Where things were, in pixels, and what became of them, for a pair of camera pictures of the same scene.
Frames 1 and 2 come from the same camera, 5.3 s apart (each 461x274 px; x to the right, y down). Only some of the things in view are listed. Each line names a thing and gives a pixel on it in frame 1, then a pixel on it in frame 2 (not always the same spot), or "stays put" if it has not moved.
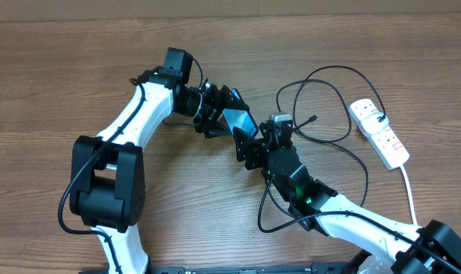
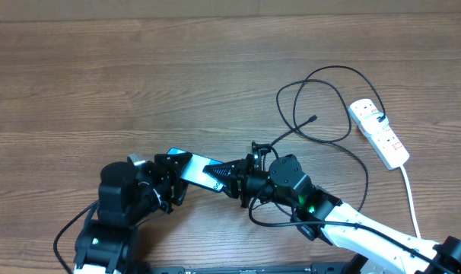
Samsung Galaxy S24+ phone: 240,119 → 194,171
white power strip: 389,148 stays put
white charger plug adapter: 371,125 stays put
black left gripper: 217,102 → 167,173
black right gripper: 249,149 → 236,170
